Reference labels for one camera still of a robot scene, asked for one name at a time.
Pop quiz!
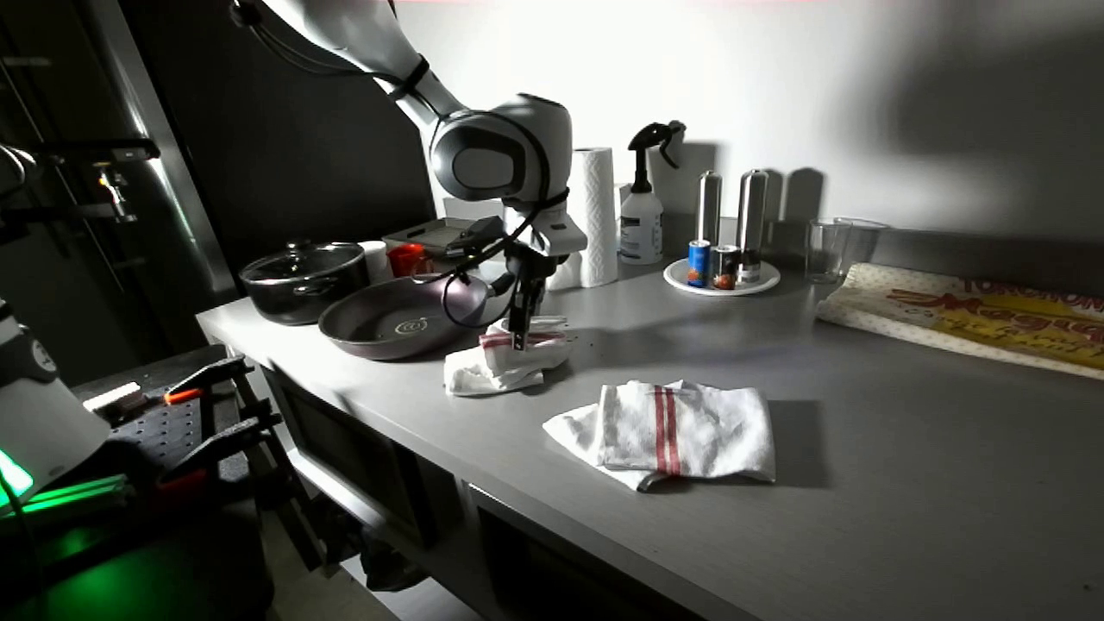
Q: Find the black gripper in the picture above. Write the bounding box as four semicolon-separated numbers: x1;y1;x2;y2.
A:
505;203;585;349

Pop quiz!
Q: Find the white towel with red stripe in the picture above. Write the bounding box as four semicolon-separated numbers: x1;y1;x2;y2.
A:
441;317;570;398

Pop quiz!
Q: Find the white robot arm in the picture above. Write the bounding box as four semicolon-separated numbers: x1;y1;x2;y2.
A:
232;0;585;344

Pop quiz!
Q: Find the black frying pan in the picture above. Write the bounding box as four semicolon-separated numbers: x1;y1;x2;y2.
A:
318;277;506;364

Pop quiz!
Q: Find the white paper towel roll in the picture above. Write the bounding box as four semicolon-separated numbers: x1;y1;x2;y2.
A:
570;147;617;290

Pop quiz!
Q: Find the folded white towel red stripe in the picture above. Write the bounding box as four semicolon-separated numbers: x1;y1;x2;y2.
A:
543;379;775;492

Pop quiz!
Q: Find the white spray bottle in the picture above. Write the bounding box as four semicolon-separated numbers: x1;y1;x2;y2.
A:
617;121;687;265

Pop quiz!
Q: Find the blue can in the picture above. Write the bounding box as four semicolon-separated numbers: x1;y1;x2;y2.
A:
687;241;713;290

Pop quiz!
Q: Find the black pot with glass lid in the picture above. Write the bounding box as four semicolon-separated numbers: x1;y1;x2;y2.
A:
240;241;368;325

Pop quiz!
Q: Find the white plate with cans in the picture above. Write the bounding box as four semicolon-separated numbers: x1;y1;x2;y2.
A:
661;260;779;299

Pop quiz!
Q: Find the grey salt grinder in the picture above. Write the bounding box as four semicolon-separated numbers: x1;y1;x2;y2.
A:
737;168;783;256

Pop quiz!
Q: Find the orange handled clamp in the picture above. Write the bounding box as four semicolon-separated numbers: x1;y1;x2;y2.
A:
110;354;283;482

